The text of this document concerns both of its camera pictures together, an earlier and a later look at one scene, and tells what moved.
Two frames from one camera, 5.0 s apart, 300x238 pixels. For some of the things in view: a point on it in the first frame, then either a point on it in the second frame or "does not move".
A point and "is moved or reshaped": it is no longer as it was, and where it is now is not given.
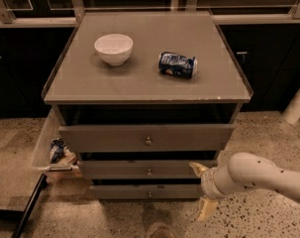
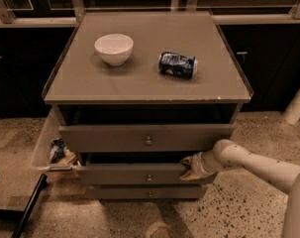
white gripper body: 208,183 → 200,166
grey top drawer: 213,137 does not move
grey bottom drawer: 148,191 does not move
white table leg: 298,104 does not move
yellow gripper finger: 206,207 → 189,176
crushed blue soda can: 176,64 does not move
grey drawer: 142,169 is moved or reshaped
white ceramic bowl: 114,49 does not move
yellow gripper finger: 199,170 → 187,162
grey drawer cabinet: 147,98 does not move
